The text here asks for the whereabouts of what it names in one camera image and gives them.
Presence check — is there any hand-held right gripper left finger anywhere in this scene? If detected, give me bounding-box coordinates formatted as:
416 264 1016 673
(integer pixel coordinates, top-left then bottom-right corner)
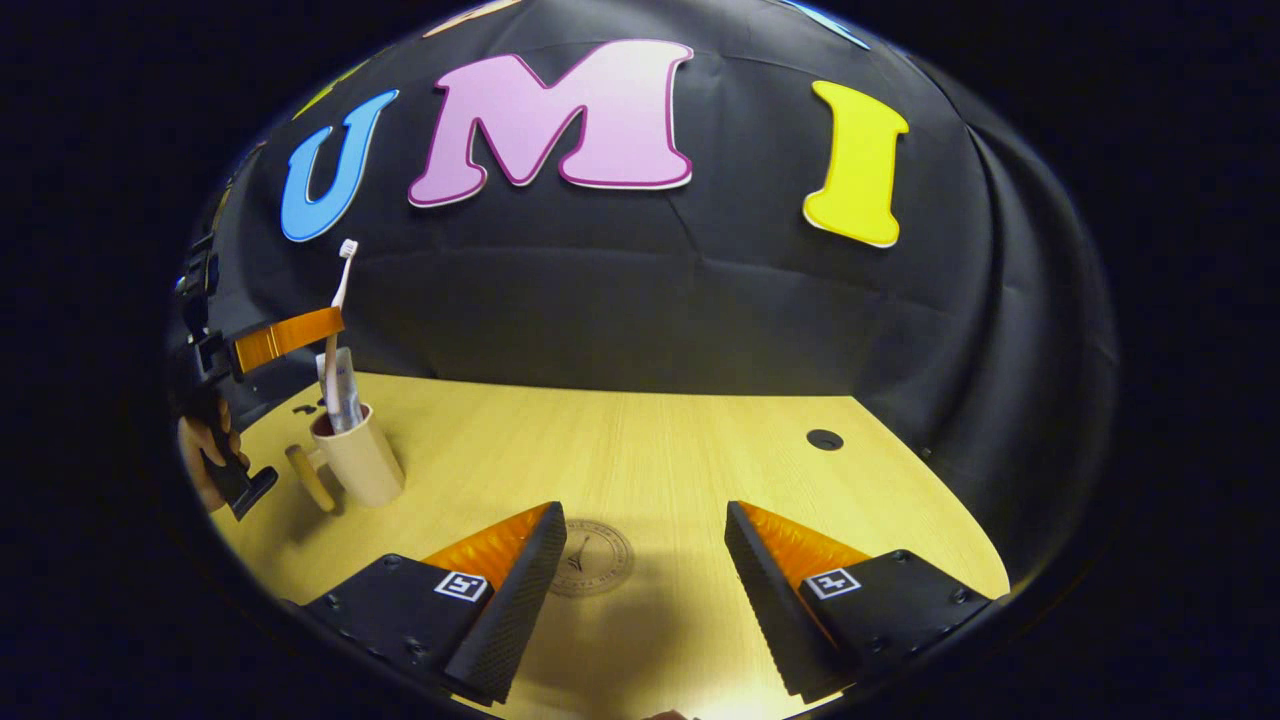
300 500 569 707

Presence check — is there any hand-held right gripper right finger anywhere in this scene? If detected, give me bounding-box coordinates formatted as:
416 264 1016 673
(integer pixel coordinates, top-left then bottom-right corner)
724 500 1001 704

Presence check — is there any white toothpaste tube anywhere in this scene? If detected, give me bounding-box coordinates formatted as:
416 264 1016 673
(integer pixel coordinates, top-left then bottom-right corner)
316 347 365 433

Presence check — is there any pale pink toothbrush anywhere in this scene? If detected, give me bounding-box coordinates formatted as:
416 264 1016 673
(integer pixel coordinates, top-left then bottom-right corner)
322 238 359 421

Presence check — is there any beige cup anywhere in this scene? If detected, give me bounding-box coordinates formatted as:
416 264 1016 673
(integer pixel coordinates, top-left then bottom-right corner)
285 403 406 513

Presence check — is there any wooden desktop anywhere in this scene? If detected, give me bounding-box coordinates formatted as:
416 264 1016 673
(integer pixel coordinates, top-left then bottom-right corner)
210 372 1011 720

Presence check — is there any black backdrop cloth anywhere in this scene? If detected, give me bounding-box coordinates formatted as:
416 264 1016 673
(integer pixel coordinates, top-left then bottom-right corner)
165 0 1121 581

